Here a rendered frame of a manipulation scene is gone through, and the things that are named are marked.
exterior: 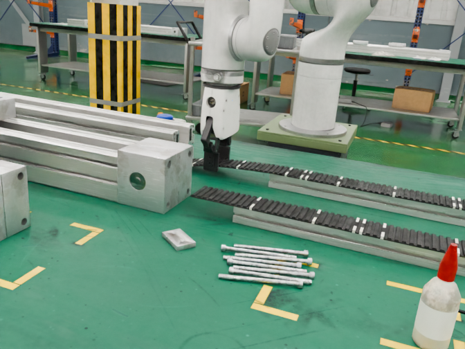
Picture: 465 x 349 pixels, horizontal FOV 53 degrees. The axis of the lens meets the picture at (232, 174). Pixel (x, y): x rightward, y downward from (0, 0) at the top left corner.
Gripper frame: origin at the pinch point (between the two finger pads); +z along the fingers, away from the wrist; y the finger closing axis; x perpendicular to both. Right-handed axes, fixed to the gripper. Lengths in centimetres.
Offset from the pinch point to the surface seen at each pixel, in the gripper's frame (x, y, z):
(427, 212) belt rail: -41.6, -1.3, 2.1
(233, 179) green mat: -4.5, -1.3, 3.2
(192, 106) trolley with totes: 134, 263, 46
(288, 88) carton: 107, 465, 52
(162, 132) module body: 10.1, -5.0, -5.0
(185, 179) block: -1.1, -16.7, -0.6
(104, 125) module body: 24.2, -4.9, -4.2
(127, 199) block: 5.8, -23.9, 2.1
